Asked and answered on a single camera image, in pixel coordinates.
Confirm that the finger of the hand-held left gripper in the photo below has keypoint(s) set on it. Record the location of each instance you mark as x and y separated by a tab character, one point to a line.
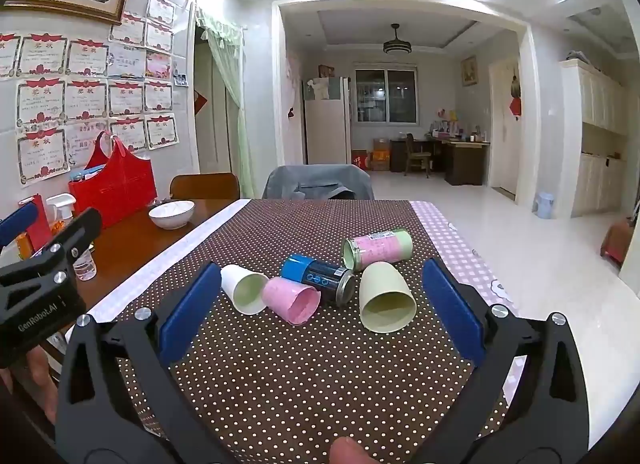
70	239
17	224

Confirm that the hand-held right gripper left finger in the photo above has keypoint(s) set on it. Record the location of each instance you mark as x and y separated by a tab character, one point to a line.
190	314

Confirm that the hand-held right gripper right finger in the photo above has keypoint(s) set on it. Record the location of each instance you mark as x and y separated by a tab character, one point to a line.
452	309

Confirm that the white cup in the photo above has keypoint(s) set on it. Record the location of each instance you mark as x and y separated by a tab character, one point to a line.
245	289

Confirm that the pale green cup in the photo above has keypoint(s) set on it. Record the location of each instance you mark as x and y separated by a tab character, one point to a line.
385	300

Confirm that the pink cup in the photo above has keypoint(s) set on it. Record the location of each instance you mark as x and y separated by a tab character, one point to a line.
292	300

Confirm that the person's left hand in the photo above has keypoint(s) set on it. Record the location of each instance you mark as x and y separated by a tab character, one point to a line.
45	374

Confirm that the person's right hand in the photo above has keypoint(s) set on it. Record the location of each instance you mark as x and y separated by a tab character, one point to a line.
350	451

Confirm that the red box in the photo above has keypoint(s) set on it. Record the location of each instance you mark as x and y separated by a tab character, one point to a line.
36	224

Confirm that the small clear glass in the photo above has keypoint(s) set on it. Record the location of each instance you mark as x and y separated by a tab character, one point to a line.
85	266

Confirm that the white spray bottle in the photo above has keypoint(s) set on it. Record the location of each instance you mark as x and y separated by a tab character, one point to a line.
60	209

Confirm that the pink checked tablecloth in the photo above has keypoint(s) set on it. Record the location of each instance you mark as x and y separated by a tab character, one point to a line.
460	244

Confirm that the red bag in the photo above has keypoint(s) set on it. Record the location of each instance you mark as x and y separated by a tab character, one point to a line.
117	186

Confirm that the pink and green can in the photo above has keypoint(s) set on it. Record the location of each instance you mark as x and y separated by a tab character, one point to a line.
380	248

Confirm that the white bowl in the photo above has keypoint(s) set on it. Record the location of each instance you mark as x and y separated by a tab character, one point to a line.
171	214

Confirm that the brown polka dot tablecloth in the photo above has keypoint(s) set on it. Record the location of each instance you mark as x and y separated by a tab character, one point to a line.
280	384

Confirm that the blue and black can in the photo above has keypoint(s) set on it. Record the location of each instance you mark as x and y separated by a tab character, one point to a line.
320	276

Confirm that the blue trash bin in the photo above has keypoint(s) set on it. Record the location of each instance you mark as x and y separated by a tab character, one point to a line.
545	205

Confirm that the dark wooden desk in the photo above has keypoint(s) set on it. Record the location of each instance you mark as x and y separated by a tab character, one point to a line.
465	159

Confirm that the dark wooden chair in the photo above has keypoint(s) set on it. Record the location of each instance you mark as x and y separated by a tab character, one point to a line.
417	156

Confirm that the cardboard box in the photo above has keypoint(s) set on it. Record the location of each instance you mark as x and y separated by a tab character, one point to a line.
381	154

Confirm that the red carton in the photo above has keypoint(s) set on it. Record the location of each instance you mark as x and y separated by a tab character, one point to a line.
361	160

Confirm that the brown stool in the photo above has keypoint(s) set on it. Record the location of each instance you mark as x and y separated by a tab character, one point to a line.
617	241

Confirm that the grey jacket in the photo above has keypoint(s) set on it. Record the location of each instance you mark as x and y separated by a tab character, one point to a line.
320	184

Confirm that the cream door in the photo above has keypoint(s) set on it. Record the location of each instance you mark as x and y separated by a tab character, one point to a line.
504	134

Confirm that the green door curtain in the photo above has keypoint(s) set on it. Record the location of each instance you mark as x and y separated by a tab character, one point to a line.
227	94

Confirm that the cream cabinet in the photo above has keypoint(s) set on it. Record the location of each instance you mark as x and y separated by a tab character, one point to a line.
595	144

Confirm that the white refrigerator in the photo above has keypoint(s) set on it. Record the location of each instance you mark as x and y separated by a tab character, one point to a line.
327	129

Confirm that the window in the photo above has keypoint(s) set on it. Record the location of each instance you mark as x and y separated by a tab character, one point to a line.
385	96

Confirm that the ceiling fan lamp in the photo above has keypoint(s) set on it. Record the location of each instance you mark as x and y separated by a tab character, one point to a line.
396	45

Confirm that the group of wall certificates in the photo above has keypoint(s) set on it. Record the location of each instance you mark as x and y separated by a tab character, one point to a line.
85	94

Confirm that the small framed wall picture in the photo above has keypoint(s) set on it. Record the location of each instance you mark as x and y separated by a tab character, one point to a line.
468	71

